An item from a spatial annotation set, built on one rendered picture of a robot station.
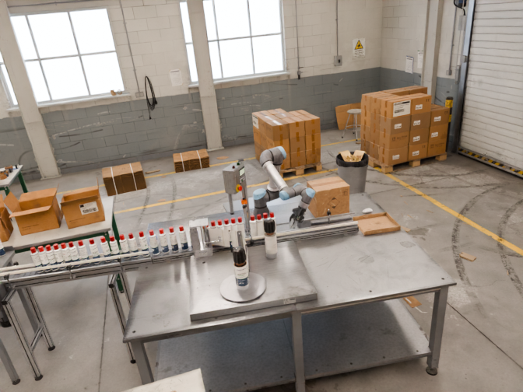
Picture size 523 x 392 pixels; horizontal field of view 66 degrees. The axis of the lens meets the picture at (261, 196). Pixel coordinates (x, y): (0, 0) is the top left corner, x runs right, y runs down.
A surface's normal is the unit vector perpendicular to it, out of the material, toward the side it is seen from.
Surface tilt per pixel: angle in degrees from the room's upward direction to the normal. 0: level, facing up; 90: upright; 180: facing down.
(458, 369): 0
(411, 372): 0
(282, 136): 91
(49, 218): 90
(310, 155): 90
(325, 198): 90
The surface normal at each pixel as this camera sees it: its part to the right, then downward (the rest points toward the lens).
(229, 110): 0.29, 0.37
